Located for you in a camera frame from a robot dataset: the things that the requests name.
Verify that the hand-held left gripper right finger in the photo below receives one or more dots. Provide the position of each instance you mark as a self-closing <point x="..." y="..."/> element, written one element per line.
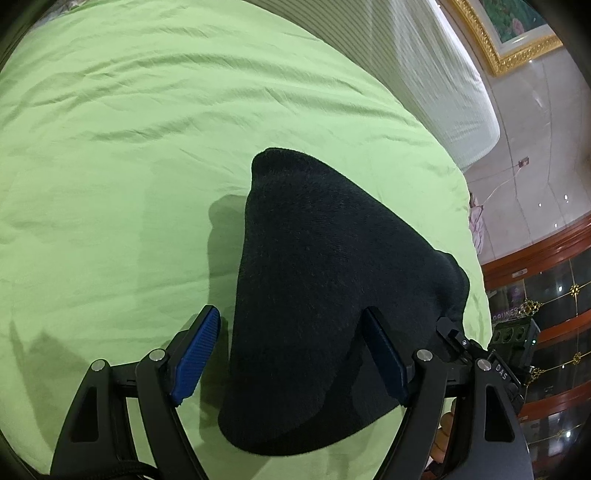
<point x="388" y="355"/>

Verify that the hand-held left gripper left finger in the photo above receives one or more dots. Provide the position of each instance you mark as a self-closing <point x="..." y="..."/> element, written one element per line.
<point x="194" y="355"/>

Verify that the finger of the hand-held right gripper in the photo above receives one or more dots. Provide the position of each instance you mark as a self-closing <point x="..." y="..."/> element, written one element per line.
<point x="455" y="336"/>

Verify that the black pants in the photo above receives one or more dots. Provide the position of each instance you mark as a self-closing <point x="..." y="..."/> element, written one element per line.
<point x="323" y="277"/>

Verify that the person's right hand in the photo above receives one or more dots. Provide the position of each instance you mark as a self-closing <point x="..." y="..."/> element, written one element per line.
<point x="445" y="429"/>

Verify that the red wooden cabinet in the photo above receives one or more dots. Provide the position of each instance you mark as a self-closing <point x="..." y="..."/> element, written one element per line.
<point x="558" y="277"/>

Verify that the pink floral cloth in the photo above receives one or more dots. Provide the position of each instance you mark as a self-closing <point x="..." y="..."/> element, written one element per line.
<point x="476" y="221"/>

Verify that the green bed sheet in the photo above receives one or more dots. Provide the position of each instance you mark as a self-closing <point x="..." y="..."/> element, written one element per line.
<point x="115" y="161"/>

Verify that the striped covered headboard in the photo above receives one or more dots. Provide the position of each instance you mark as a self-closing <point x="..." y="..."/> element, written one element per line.
<point x="425" y="69"/>

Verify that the gold framed floral painting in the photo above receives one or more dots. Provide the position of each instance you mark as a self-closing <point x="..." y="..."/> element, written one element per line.
<point x="508" y="27"/>

